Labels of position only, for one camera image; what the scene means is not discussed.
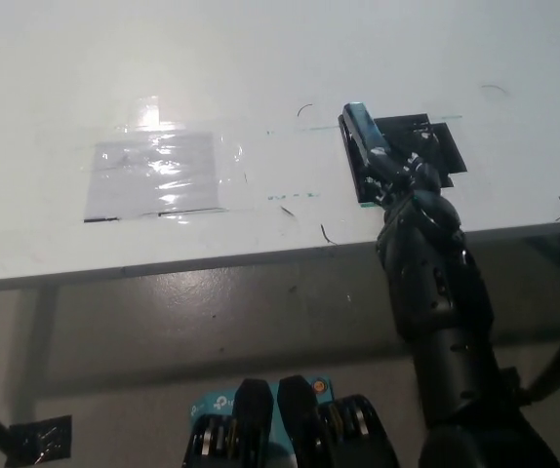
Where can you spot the black teal robot torso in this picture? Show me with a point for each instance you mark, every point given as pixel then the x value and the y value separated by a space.
pixel 255 404

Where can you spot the clear plastic sheet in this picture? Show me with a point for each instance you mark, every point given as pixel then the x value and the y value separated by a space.
pixel 129 185

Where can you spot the clear plastic tape film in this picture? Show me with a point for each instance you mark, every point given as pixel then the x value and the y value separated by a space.
pixel 231 156

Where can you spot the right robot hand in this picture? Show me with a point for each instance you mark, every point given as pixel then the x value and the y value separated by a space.
pixel 421 253

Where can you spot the black desktop stapler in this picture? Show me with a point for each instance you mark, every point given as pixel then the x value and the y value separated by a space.
pixel 360 122

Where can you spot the small teal tape strip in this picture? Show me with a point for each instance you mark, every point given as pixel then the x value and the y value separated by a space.
pixel 369 204

